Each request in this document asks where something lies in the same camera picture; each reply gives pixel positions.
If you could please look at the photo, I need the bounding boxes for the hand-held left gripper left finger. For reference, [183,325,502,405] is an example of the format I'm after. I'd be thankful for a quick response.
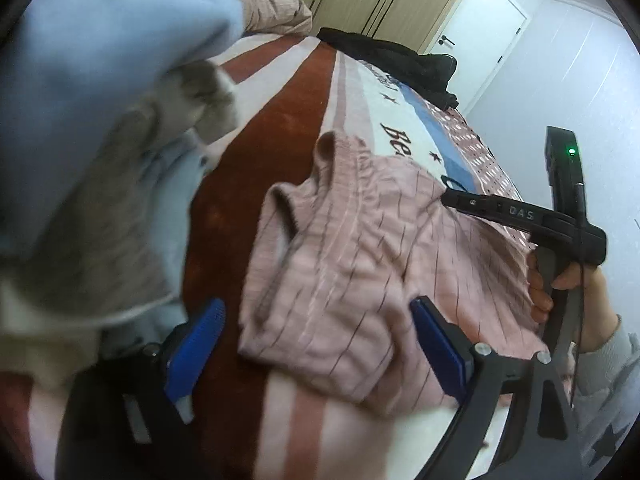
[55,297,227,480]

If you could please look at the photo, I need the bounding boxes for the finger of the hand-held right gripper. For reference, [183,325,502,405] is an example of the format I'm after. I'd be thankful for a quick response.
[441,187,576,237]

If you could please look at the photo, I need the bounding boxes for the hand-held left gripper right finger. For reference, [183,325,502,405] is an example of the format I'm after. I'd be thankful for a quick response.
[409,296,596,480]

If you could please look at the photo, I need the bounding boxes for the pink striped pants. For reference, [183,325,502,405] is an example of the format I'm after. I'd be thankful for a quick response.
[237,130,550,418]

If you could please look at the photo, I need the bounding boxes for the person's right forearm grey sleeve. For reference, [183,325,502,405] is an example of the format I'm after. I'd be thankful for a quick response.
[564,316,640,468]

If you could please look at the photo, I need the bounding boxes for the person's right hand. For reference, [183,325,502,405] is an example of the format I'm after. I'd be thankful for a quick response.
[527,250,624,353]

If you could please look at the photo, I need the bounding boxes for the pink checkered bed sheet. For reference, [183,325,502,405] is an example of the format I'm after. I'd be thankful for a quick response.
[425,106,540,252]

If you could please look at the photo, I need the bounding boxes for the white door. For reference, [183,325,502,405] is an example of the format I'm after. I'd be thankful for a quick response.
[424,0,529,114]

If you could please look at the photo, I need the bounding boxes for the black clothing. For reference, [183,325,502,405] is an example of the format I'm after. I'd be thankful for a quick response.
[317,27,459,110]

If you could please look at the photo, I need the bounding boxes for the red striped printed blanket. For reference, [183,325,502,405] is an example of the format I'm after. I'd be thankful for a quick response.
[0,34,546,480]

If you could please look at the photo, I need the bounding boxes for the blue and grey clothes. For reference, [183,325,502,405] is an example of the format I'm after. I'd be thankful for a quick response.
[0,0,247,343]

